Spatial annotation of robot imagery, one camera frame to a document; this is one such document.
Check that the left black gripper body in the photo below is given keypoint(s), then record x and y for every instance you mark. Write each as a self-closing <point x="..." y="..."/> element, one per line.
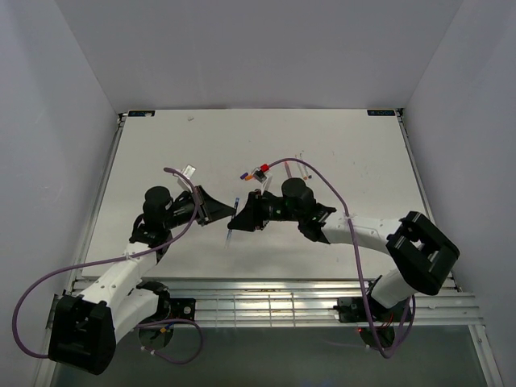
<point x="181" y="213"/>

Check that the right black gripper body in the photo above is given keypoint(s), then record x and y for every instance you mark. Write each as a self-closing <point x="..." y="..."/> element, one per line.
<point x="275" y="209"/>

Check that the orange capped white marker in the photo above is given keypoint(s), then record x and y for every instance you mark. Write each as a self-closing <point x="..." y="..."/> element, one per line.
<point x="301" y="169"/>

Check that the purple capped white marker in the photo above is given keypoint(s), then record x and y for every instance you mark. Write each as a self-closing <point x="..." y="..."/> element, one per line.
<point x="307" y="171"/>

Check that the pink highlighter pen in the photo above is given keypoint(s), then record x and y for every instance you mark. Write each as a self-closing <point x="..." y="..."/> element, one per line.
<point x="287" y="170"/>

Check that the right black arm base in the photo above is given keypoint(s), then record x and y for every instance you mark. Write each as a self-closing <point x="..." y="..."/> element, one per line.
<point x="352" y="309"/>

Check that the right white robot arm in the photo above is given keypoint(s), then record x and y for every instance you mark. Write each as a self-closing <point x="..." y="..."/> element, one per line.
<point x="422" y="253"/>

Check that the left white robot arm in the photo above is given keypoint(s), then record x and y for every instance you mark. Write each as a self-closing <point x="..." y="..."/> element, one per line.
<point x="87" y="327"/>

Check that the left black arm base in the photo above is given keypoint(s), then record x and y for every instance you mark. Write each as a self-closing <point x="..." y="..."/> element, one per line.
<point x="173" y="308"/>

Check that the left blue table label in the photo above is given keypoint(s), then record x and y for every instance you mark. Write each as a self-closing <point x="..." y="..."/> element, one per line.
<point x="141" y="113"/>

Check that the blue table label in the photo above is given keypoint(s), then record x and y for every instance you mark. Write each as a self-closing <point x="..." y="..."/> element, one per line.
<point x="141" y="113"/>
<point x="381" y="113"/>

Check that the right blue table label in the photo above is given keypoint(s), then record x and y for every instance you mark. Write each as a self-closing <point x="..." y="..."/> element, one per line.
<point x="381" y="113"/>

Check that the aluminium table frame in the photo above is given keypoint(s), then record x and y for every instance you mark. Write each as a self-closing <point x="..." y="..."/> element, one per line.
<point x="358" y="163"/>

